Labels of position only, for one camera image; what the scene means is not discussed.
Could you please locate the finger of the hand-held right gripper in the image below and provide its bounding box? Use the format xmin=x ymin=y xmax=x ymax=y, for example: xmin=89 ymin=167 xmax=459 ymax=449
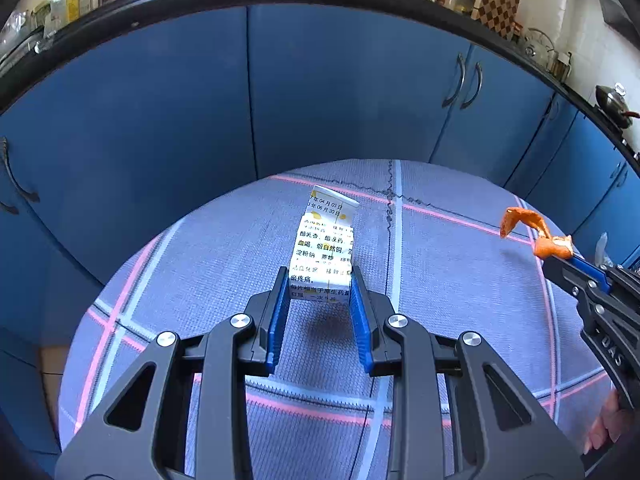
xmin=569 ymin=254 xmax=640 ymax=312
xmin=541 ymin=256 xmax=640 ymax=411

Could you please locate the person's right hand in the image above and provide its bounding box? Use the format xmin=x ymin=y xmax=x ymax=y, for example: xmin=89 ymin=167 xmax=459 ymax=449
xmin=584 ymin=394 xmax=624 ymax=454

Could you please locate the blue cabinet door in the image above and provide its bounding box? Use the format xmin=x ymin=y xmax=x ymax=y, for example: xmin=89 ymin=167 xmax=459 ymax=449
xmin=0 ymin=175 xmax=106 ymax=347
xmin=246 ymin=4 xmax=474 ymax=196
xmin=434 ymin=44 xmax=559 ymax=202
xmin=0 ymin=5 xmax=258 ymax=341
xmin=502 ymin=91 xmax=599 ymax=234

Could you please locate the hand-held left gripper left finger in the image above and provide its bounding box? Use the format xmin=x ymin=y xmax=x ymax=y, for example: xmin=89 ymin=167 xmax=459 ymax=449
xmin=54 ymin=266 xmax=290 ymax=480

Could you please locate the black wok with lid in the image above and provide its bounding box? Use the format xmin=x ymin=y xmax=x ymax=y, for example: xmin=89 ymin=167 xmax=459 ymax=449
xmin=594 ymin=82 xmax=640 ymax=129

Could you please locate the glass pot lid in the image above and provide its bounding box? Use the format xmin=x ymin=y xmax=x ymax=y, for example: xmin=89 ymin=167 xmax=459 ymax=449
xmin=522 ymin=27 xmax=574 ymax=79

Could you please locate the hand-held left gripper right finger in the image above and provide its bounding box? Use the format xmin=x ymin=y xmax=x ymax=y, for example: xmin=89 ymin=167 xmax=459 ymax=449
xmin=348 ymin=265 xmax=586 ymax=480

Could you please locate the white medicine box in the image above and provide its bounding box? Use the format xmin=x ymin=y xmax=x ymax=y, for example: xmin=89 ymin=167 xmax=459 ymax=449
xmin=288 ymin=183 xmax=359 ymax=305

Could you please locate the orange peel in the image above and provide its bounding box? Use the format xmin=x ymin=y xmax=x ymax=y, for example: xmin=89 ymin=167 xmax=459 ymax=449
xmin=498 ymin=206 xmax=575 ymax=261

